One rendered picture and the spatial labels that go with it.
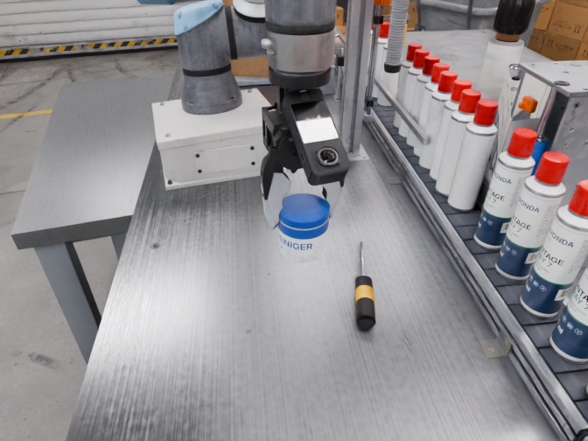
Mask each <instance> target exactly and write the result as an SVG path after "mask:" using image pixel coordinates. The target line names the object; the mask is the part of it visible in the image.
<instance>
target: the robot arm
mask: <svg viewBox="0 0 588 441"><path fill-rule="evenodd" d="M137 1H138V2H139V3H140V4H168V5H174V4H175V3H187V2H198V1H204V2H200V3H194V4H190V5H187V6H185V7H182V8H180V9H178V10H176V11H175V13H174V15H173V21H174V27H175V32H174V33H175V35H176V38H177V42H178V51H179V56H180V60H181V65H182V69H183V75H184V81H183V88H182V96H181V103H182V108H183V110H184V111H185V112H186V113H189V114H193V115H215V114H220V113H225V112H228V111H231V110H234V109H237V108H239V107H240V106H241V105H242V103H243V101H242V92H241V90H240V89H239V86H238V84H237V82H236V80H235V77H234V75H233V73H232V68H231V61H230V60H241V59H251V58H260V57H267V63H268V65H269V81H270V82H271V83H272V84H274V85H276V93H277V102H274V105H273V106H268V107H262V137H263V144H264V146H265V148H266V149H267V151H268V154H267V155H266V156H265V157H264V158H263V159H262V164H261V170H260V174H261V181H262V183H261V188H262V202H263V209H264V214H265V217H266V220H267V222H268V223H269V226H270V228H271V229H274V228H275V227H276V226H277V224H278V223H279V222H280V219H279V214H280V212H281V210H282V209H283V199H284V195H285V194H286V193H287V192H288V191H289V190H290V187H291V181H290V179H289V177H288V176H287V175H286V174H285V173H284V168H286V169H289V170H290V171H291V172H292V173H295V172H296V171H297V170H298V169H302V168H303V169H304V174H305V176H306V178H307V181H308V183H309V184H310V185H311V186H320V185H321V186H323V191H322V194H323V196H324V198H325V201H326V202H327V203H328V205H329V207H330V212H329V219H331V218H332V217H333V216H334V213H335V211H336V209H337V206H338V204H339V202H340V196H341V192H342V187H343V186H344V180H345V176H346V175H347V172H348V170H349V168H350V166H351V164H350V162H349V159H348V157H347V154H346V151H345V149H344V146H343V144H342V142H341V139H340V135H339V133H338V131H337V129H336V126H335V124H334V121H333V118H332V116H331V113H330V111H329V108H328V107H327V104H326V100H325V98H324V96H323V93H322V91H321V90H320V89H319V88H320V87H323V86H324V85H326V84H328V83H329V82H330V80H331V66H332V65H333V62H334V47H335V30H336V27H335V18H336V2H337V0H233V4H234V5H231V6H224V3H223V2H222V1H221V0H137ZM272 109H276V110H272ZM269 110H272V111H269ZM265 123H266V134H265Z"/></svg>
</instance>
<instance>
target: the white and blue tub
mask: <svg viewBox="0 0 588 441"><path fill-rule="evenodd" d="M329 212H330V207H329V205H328V203H327V202H326V201H325V200H324V199H323V198H321V197H319V196H317V195H314V194H309V193H297V194H292V195H290V196H287V197H285V198H283V209H282V210H281V212H280V214H279V219H280V222H279V223H278V244H279V250H280V252H281V253H282V255H283V256H285V257H286V258H288V259H290V260H292V261H294V262H299V263H308V262H312V261H315V260H317V259H319V258H320V257H321V256H322V255H323V254H324V253H325V252H326V249H327V237H328V225H329Z"/></svg>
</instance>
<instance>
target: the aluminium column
mask: <svg viewBox="0 0 588 441"><path fill-rule="evenodd" d="M373 9H374V0H348V6H347V21H346V46H345V59H344V73H343V86H342V99H341V113H340V126H339V137H340V139H341V142H342V144H343V146H344V149H345V151H346V154H347V156H348V157H350V156H359V153H360V144H361V127H362V117H363V109H364V100H365V91H366V81H367V72H368V55H369V46H370V37H371V28H372V19H373Z"/></svg>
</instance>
